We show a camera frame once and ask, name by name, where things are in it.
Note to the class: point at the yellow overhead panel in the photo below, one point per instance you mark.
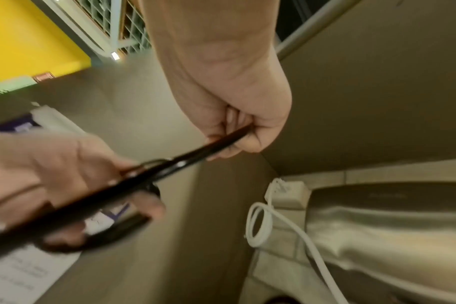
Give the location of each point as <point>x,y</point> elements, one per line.
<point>25,38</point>

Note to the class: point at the person's left hand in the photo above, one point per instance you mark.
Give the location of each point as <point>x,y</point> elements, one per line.
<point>43,166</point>

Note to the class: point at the white and purple microwave poster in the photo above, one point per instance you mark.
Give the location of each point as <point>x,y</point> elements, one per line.
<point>17,276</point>

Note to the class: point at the white lattice grille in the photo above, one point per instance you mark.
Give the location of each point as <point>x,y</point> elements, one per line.
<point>134,26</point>

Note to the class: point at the stainless steel hand dryer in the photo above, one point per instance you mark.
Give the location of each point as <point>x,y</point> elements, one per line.
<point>381,231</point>

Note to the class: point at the grey metal bar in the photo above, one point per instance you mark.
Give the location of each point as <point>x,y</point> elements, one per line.
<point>310,26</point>

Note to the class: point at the person's right hand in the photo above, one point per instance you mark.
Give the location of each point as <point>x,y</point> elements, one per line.
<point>220,74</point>

